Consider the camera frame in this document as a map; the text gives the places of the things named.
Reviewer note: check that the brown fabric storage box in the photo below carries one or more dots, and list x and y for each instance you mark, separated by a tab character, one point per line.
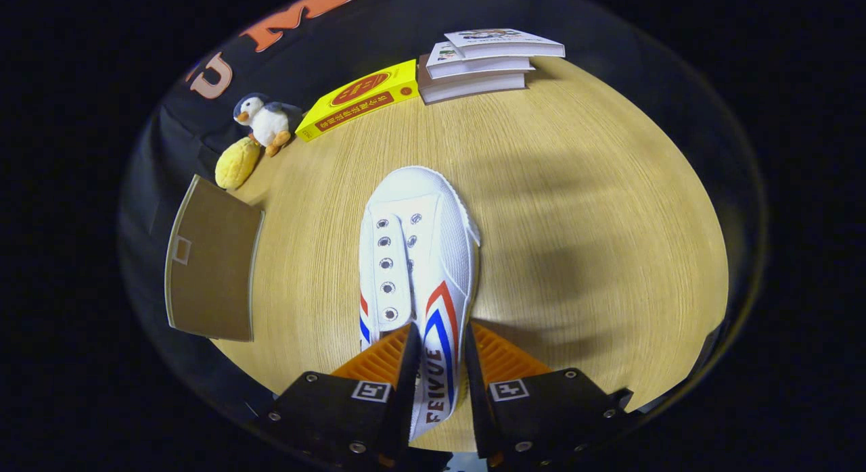
213	262

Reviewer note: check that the white illustrated cover book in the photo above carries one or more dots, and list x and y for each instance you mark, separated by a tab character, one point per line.
473	67
504	39

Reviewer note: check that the yellow book with red circle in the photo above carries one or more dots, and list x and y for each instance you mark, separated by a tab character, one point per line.
358	93

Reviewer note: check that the yellow round plush toy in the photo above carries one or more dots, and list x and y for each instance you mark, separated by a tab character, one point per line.
237	164

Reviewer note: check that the penguin plush toy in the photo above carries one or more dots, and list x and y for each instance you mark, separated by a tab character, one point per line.
270	124

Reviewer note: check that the brown cover book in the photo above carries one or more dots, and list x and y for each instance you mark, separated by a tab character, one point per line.
473	86

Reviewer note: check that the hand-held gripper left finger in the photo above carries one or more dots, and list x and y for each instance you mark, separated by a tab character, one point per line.
404	391

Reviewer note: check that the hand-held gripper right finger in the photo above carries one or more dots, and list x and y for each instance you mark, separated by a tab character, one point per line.
477	391

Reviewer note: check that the black backdrop cloth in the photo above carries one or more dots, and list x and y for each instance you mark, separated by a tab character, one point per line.
203	120

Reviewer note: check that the white canvas shoe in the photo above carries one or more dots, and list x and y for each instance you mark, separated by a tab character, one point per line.
419	215

